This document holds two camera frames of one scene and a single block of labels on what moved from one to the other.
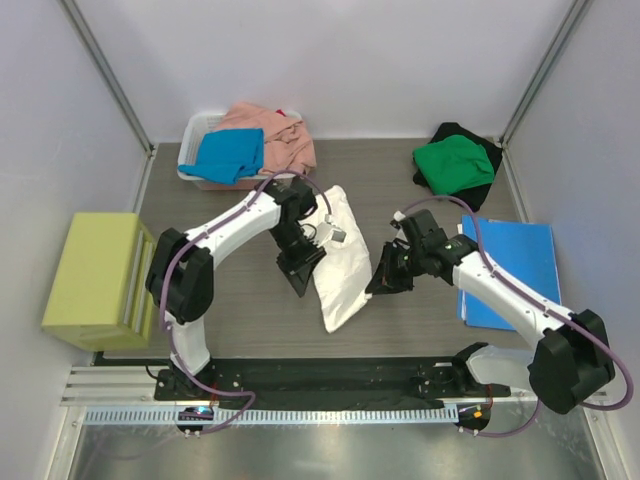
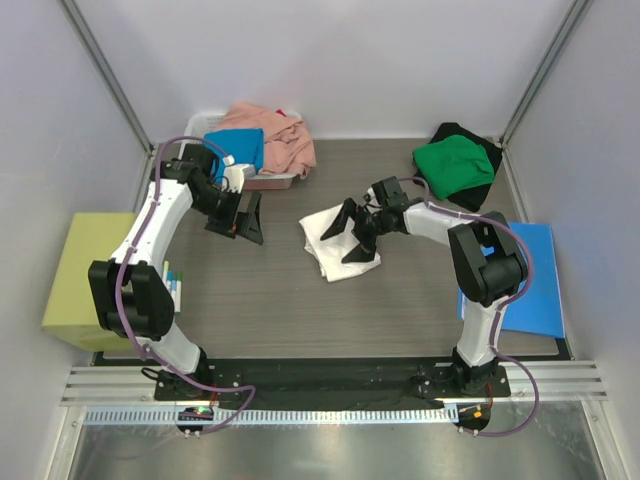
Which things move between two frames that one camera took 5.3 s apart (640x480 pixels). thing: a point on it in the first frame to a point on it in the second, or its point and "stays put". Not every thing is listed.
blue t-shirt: (222, 155) stays put
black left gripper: (299, 269) to (248, 225)
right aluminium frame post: (576, 11) stays put
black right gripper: (386, 273) to (358, 254)
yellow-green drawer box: (99, 299) stays put
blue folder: (527, 251) stays put
